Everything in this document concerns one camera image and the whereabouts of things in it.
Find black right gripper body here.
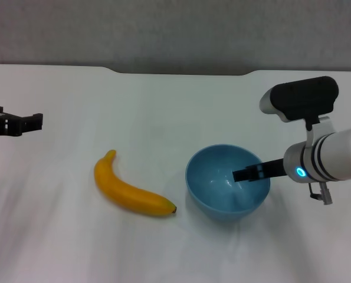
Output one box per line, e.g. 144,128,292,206
252,158,286,181

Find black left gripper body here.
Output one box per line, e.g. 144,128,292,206
0,106,24,138

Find blue plastic bowl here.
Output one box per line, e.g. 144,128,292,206
185,143,271,223

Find yellow banana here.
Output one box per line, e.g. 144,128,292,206
93,149,178,218

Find right arm cable connector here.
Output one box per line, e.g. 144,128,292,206
308,180,333,206

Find silver right camera bracket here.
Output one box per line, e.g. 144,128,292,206
304,116,337,146

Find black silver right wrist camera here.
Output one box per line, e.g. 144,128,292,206
259,76,340,123

